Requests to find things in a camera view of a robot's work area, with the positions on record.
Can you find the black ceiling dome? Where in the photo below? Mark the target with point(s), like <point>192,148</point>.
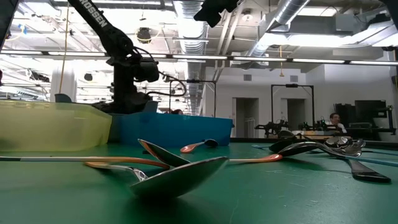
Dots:
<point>144,35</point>

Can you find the long ceiling light bar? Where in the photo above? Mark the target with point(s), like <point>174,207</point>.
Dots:
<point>199,57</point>

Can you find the green table mat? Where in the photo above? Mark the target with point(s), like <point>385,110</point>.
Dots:
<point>248,202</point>

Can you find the background black robot arm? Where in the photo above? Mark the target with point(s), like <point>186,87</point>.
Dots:
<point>317,125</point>
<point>270,126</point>

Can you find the slanted silver ceiling duct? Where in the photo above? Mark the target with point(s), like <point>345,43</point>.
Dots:
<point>286,12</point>

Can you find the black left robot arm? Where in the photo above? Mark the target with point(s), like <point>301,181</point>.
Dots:
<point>102,25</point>

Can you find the translucent yellow-green plastic bin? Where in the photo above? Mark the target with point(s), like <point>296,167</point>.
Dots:
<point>56,130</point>

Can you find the person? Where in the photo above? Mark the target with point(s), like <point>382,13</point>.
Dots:
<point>335,118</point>
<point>177,111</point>

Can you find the blue shallow plastic bin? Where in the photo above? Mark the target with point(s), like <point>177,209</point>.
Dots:
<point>186,129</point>

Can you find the grey-blue plastic bin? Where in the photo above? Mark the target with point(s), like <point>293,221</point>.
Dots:
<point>63,98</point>

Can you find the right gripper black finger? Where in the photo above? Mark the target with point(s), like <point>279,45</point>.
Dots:
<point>216,11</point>

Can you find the large silver ceiling duct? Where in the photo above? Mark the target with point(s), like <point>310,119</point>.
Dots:
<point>191,37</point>

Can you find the black monitor on stand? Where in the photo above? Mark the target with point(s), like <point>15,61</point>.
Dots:
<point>370,113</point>

